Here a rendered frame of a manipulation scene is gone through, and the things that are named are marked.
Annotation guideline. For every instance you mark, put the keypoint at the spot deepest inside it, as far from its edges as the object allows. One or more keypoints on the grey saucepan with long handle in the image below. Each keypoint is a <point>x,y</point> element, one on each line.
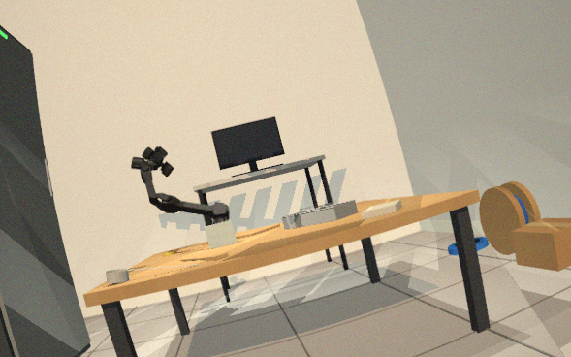
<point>120,275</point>

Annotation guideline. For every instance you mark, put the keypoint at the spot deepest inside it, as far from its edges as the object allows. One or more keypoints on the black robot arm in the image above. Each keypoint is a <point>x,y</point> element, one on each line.
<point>220,212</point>

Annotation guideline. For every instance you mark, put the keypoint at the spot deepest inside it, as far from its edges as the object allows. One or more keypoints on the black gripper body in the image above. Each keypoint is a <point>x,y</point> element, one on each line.
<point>167,168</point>

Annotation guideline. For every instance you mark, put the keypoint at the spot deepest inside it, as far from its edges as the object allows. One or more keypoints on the grey metal roasting tin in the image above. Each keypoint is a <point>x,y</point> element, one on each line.
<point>323,215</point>

